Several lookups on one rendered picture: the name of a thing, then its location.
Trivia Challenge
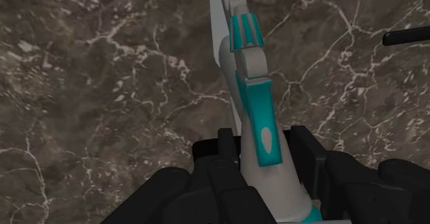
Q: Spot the white and teal handheld tool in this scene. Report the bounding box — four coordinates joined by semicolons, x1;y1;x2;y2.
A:
209;0;324;223

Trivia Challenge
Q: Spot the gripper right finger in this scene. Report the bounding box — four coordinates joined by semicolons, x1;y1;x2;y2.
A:
289;125;430;224

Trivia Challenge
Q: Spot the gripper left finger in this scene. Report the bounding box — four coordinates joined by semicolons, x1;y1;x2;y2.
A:
101;128;277;224

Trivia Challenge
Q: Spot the black rod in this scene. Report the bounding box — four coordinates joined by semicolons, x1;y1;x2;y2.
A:
382;26;430;47

